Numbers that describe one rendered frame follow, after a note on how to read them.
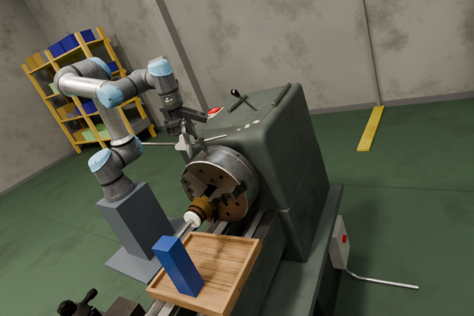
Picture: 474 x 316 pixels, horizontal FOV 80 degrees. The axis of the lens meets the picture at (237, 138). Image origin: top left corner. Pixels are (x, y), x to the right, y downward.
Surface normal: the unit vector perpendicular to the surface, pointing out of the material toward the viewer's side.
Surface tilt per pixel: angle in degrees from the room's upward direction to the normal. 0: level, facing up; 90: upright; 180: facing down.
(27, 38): 90
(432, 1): 90
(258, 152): 90
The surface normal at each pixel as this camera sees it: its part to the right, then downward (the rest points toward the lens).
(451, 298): -0.34, -0.86
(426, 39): -0.52, 0.50
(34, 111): 0.79, -0.04
